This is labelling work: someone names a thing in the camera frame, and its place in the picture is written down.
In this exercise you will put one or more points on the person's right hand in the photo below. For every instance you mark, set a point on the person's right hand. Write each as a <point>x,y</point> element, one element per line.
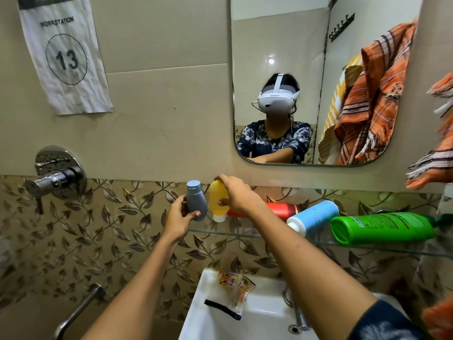
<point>242,196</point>

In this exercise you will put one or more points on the person's left hand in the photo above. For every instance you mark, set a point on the person's left hand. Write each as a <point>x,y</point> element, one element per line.
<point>175,224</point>

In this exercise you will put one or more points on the person's right thumb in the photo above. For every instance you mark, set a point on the person's right thumb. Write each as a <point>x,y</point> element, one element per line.
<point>224,202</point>

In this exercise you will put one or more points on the person's left thumb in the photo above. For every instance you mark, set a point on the person's left thumb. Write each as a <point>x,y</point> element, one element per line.
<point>193,216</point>

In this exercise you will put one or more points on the yellow squeeze bottle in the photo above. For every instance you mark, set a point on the yellow squeeze bottle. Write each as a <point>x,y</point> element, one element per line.
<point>216,200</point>

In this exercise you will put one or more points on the small grey bottle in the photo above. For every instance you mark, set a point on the small grey bottle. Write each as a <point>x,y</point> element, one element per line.
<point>196,200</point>

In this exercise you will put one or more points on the person's right forearm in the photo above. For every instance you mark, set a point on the person's right forearm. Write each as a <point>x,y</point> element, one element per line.
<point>311,279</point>

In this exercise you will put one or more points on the person's left forearm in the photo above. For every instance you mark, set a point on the person's left forearm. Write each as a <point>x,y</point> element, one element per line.
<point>136,297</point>

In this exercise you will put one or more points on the red spray can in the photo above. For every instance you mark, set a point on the red spray can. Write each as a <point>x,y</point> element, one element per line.
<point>283,210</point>

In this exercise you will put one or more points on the clear plastic zip pouch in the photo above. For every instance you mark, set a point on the clear plastic zip pouch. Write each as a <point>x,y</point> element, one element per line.
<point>235,290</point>

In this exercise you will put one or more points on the white and blue bottle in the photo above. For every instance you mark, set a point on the white and blue bottle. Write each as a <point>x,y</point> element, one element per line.
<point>313,217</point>

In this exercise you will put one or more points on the white ceramic sink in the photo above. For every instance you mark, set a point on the white ceramic sink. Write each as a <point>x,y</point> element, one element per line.
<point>263,311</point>

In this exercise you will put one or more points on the chrome sink tap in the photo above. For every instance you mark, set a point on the chrome sink tap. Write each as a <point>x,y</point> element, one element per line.
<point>300,316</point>

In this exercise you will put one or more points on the large green bottle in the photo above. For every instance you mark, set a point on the large green bottle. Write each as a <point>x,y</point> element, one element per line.
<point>382,228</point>

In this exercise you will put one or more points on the dark blue floral sleeve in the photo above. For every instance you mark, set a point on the dark blue floral sleeve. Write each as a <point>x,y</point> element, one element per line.
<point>385,324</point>

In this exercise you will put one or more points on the orange striped towel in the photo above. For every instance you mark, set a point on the orange striped towel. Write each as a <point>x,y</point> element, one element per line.
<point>437,162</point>

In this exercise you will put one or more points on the orange cloth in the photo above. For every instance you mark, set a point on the orange cloth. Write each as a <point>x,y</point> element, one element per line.
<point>440,320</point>

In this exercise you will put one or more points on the glass wall shelf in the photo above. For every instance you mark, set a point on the glass wall shelf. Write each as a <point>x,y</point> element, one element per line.
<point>354,248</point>

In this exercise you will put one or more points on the chrome wall mixer valve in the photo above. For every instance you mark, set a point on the chrome wall mixer valve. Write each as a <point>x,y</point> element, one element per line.
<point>58,175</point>

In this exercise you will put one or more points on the chrome wall bar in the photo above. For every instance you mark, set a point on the chrome wall bar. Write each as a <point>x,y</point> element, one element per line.
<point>76,311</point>

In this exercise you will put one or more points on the wall mirror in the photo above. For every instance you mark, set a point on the wall mirror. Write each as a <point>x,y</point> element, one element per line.
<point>283,42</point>

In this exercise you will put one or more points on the white paper wall sign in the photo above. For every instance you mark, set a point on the white paper wall sign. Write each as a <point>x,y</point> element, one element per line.
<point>65,56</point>

